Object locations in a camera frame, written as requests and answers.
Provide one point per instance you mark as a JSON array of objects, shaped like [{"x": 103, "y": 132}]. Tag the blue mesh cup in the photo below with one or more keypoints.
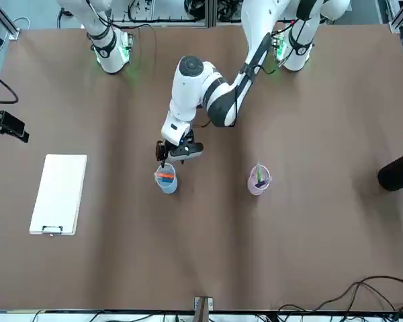
[{"x": 169, "y": 188}]

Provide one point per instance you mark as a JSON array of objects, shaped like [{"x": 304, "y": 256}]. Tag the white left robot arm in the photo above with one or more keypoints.
[{"x": 188, "y": 94}]

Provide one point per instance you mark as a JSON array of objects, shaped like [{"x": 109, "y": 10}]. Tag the aluminium corner post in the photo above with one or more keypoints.
[
  {"x": 398, "y": 20},
  {"x": 6, "y": 23}
]

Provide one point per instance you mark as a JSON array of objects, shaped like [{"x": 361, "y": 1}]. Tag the dark blue pen clear cap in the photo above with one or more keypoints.
[{"x": 260, "y": 184}]

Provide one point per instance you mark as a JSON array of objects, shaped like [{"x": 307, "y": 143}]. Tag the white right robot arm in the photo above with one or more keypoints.
[{"x": 109, "y": 57}]

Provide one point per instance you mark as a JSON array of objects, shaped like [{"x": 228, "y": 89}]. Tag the white clipboard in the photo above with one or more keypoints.
[{"x": 58, "y": 188}]

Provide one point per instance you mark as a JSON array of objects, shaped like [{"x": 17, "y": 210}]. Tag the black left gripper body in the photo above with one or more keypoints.
[{"x": 164, "y": 148}]

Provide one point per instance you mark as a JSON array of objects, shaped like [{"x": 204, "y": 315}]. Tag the light blue pen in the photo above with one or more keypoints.
[{"x": 168, "y": 181}]

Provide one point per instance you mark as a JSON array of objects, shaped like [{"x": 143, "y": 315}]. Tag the aluminium frame post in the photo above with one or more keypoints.
[{"x": 203, "y": 308}]

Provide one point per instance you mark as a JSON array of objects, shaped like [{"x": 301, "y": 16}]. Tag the green pen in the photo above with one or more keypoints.
[{"x": 259, "y": 172}]

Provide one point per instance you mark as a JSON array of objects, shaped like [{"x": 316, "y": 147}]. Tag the black vase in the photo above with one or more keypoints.
[{"x": 398, "y": 174}]

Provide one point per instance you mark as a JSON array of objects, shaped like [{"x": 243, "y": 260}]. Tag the orange pencil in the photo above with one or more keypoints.
[{"x": 166, "y": 175}]

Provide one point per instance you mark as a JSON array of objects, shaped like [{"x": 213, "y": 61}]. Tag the aluminium back frame rail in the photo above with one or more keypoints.
[{"x": 161, "y": 23}]

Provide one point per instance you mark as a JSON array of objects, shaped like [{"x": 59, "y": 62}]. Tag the pink mesh cup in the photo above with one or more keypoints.
[{"x": 255, "y": 190}]

